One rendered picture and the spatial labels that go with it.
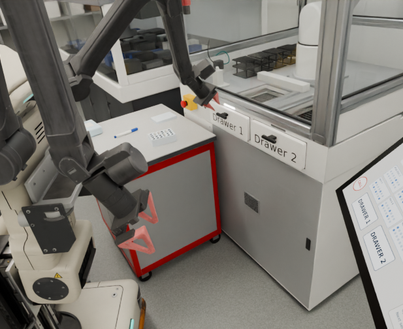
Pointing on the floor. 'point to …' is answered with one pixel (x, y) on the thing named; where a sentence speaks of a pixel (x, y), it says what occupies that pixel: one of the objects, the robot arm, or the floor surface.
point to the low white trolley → (168, 185)
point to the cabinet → (283, 217)
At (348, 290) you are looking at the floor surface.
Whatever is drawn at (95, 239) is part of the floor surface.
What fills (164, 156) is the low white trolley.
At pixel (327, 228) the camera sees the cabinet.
